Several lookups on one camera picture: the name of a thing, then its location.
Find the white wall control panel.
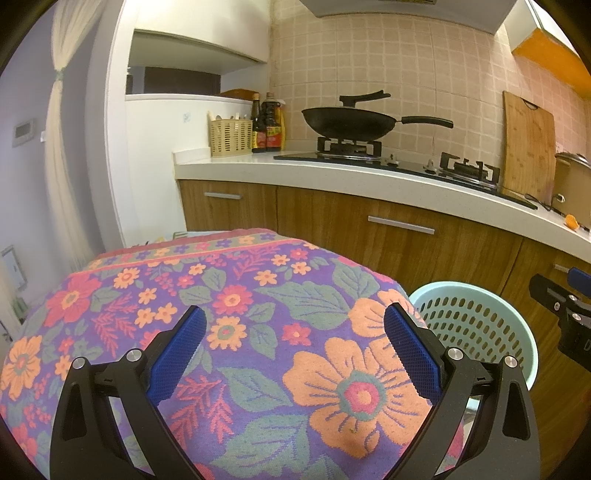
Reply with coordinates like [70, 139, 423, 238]
[11, 119, 37, 148]

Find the wooden cutting board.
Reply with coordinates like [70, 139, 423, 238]
[502, 90, 557, 206]

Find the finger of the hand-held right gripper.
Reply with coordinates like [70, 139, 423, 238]
[567, 268, 591, 311]
[529, 273, 577, 320]

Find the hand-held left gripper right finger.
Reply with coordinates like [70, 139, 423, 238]
[384, 302, 541, 480]

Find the light blue perforated waste basket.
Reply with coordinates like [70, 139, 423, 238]
[408, 282, 540, 416]

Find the black wok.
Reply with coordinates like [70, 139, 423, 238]
[301, 106, 454, 142]

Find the beige cooking pot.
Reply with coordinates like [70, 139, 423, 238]
[551, 151, 591, 219]

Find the black power cable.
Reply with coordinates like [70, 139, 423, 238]
[524, 192, 570, 217]

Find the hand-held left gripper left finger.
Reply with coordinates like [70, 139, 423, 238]
[48, 305, 208, 480]

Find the white curtain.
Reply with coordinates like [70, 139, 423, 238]
[43, 4, 96, 274]

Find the orange wall cabinet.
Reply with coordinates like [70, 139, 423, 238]
[512, 27, 591, 101]

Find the black gas stove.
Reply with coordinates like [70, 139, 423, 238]
[272, 137, 539, 211]

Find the large dark sauce bottle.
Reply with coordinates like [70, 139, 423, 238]
[260, 92, 284, 153]

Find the range hood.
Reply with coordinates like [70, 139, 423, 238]
[298, 0, 519, 36]

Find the beige utensil basket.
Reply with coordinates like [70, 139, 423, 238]
[207, 112, 254, 159]

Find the white kitchen countertop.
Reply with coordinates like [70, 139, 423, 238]
[173, 149, 591, 254]

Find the black cooking spatula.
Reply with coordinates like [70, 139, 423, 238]
[339, 89, 391, 108]

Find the floral tablecloth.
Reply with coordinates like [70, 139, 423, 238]
[0, 229, 467, 480]

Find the white wall socket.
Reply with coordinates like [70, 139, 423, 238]
[0, 244, 25, 292]

